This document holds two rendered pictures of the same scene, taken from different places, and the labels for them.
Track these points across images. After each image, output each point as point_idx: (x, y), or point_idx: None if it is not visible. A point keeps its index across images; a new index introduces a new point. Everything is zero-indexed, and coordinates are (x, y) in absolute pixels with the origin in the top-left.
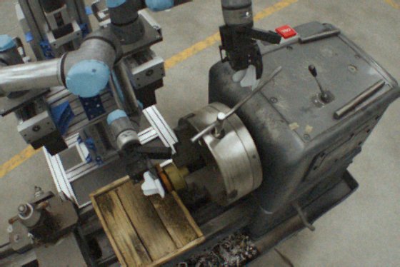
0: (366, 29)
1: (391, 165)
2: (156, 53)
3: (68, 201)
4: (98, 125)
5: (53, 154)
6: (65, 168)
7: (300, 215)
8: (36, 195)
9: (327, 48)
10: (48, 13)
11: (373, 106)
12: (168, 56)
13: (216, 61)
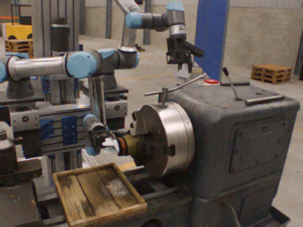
0: (288, 150)
1: None
2: (117, 159)
3: (36, 159)
4: (66, 166)
5: (27, 157)
6: None
7: (232, 215)
8: None
9: (240, 88)
10: (56, 52)
11: (276, 104)
12: (126, 161)
13: None
